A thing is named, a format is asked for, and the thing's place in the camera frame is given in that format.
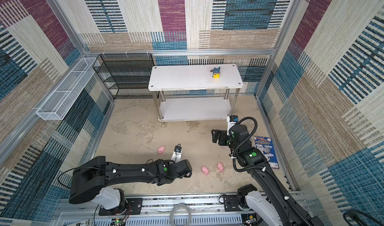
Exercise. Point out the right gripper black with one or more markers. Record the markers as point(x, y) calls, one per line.
point(223, 135)

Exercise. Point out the blue yellow toy figure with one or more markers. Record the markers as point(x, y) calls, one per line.
point(216, 72)

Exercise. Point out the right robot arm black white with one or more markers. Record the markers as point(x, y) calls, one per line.
point(278, 207)

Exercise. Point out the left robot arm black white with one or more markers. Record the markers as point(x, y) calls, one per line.
point(94, 180)

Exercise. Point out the white two-tier shelf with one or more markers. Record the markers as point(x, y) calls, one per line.
point(190, 93)

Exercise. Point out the pink pig toy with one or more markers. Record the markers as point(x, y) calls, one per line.
point(161, 149)
point(220, 167)
point(205, 170)

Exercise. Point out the clear tubing coil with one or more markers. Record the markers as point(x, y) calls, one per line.
point(180, 206)

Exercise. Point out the blue picture book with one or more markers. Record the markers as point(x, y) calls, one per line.
point(266, 146)

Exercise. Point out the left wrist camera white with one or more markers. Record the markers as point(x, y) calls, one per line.
point(177, 153)

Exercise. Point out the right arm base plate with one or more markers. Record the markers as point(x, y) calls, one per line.
point(233, 203)

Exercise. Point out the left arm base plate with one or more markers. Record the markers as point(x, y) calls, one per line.
point(131, 206)

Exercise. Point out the black wire mesh rack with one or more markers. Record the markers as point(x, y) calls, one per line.
point(126, 76)

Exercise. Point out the white wire mesh basket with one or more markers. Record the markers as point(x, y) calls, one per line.
point(60, 101)

